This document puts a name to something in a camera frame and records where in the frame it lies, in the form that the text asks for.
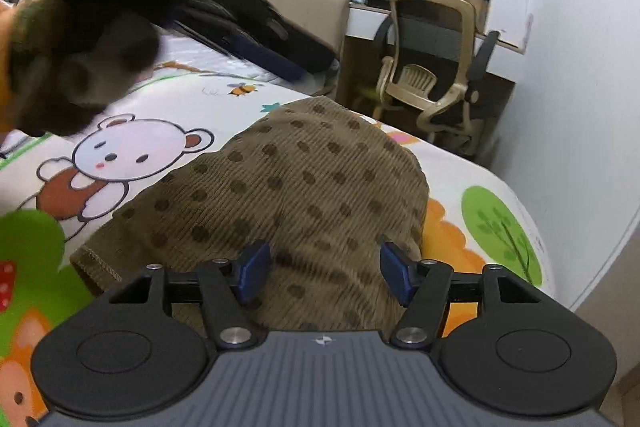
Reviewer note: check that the beige black office chair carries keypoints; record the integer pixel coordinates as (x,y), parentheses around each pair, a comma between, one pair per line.
(415,82)

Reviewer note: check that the white cabinet box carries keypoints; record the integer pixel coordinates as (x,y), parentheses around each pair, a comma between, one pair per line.
(507,7)

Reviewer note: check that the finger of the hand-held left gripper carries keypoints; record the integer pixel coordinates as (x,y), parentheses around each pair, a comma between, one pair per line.
(310,52)
(265,54)

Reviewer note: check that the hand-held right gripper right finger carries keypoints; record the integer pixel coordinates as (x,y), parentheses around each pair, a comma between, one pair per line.
(395,272)

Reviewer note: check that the beige padded headboard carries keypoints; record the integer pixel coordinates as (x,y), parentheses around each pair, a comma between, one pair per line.
(320,12)

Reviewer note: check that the cartoon printed blanket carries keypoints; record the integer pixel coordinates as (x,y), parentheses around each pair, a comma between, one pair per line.
(130,147)

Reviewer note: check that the white wardrobe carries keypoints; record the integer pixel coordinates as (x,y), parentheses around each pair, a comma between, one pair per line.
(580,82)

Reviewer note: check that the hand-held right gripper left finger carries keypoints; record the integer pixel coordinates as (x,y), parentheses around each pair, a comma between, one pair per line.
(252,269)

